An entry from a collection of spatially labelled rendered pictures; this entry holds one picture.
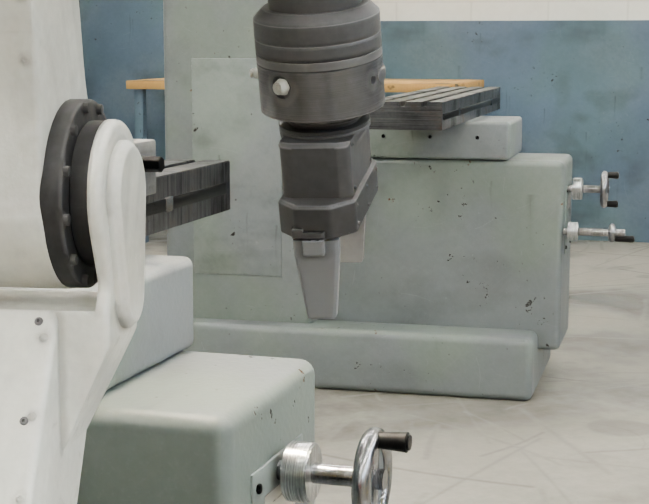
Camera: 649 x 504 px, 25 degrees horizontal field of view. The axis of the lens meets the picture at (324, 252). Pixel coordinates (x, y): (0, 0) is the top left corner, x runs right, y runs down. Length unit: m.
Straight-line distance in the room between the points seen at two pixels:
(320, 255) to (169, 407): 0.63
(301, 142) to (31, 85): 0.19
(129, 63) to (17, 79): 7.77
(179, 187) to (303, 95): 1.19
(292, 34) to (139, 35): 7.81
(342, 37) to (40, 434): 0.35
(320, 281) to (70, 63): 0.26
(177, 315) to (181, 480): 0.32
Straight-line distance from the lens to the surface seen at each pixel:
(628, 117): 8.09
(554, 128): 8.14
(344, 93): 0.99
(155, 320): 1.78
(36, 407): 1.07
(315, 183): 1.01
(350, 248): 1.12
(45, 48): 1.06
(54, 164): 1.05
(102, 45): 8.89
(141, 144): 1.83
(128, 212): 1.09
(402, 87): 7.41
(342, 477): 1.68
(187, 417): 1.57
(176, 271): 1.83
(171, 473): 1.59
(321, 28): 0.98
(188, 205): 2.21
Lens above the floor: 1.13
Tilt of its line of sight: 9 degrees down
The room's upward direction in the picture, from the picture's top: straight up
